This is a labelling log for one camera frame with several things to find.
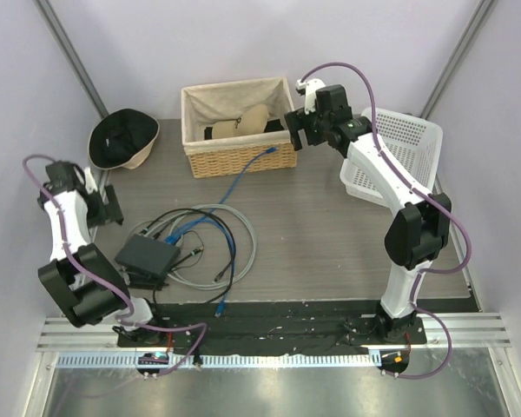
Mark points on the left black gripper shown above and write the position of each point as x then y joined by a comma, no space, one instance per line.
114,212

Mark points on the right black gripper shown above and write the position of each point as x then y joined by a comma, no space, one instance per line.
299,120

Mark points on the wicker basket with liner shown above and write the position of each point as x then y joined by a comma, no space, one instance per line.
204,105

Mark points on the black network switch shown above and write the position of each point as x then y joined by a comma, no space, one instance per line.
147,256

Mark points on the white plastic perforated basket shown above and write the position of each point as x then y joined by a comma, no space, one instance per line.
414,142

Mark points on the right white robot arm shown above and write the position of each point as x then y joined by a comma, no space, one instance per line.
420,222

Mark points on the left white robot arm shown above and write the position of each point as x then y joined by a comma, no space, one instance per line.
80,279

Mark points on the beige cap in basket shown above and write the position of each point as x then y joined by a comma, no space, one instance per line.
251,122

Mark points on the black power adapter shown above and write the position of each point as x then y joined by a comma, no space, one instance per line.
145,282

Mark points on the black and beige bucket hat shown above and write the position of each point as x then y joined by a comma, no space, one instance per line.
123,140

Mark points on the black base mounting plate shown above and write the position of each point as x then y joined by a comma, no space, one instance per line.
275,328

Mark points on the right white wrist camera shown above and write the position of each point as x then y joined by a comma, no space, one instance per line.
308,89

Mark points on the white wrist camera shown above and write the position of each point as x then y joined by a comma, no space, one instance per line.
308,89
89,181

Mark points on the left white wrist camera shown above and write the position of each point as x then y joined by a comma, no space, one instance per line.
89,181

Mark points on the white slotted cable duct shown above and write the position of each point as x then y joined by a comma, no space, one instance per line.
148,360

